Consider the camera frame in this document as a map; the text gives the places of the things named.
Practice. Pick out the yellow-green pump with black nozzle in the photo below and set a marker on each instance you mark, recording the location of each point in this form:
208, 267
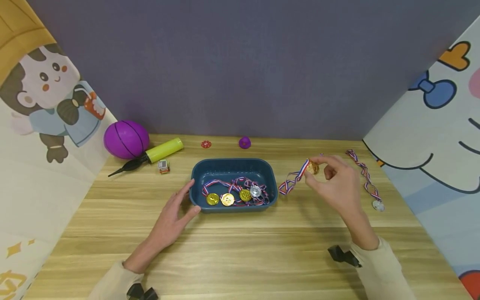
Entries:
165, 150

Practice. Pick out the person's left hand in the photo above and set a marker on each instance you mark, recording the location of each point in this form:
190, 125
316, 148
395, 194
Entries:
170, 225

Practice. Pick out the person's right hand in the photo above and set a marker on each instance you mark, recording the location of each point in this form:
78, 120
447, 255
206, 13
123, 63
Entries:
343, 189

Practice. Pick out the person's left fingers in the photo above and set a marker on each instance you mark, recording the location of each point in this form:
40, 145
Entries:
182, 193

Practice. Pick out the black wrist band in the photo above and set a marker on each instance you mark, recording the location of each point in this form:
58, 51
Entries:
343, 255
141, 292

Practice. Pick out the dark blue plastic tray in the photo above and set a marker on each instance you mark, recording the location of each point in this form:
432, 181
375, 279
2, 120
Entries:
232, 171

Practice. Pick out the person's right fingers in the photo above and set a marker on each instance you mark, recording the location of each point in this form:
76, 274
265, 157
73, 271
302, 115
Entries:
330, 171

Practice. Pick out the person's right thumb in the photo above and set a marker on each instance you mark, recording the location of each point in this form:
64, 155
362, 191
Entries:
315, 181

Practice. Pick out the gold medal with striped ribbon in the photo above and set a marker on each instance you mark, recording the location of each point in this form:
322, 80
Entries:
245, 195
212, 199
227, 200
312, 168

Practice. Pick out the silver medal with striped ribbon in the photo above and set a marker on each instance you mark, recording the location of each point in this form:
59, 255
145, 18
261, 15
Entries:
365, 177
255, 191

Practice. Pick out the small purple dome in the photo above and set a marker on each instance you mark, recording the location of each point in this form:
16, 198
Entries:
245, 143

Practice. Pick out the purple ball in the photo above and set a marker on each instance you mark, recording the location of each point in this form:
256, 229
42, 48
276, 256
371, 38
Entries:
125, 139

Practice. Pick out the person's left thumb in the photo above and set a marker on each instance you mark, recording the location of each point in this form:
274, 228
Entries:
192, 213

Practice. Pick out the small red and white cube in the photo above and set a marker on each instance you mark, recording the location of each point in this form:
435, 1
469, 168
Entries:
164, 166

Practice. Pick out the small red disc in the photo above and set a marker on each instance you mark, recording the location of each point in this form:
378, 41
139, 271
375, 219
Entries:
206, 144

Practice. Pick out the person's right forearm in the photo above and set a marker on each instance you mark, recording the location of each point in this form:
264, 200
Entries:
375, 262

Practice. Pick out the person's right index finger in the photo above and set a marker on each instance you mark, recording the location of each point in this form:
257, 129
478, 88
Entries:
326, 159

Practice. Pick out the person's left forearm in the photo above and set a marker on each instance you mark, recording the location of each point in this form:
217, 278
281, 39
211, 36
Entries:
137, 262

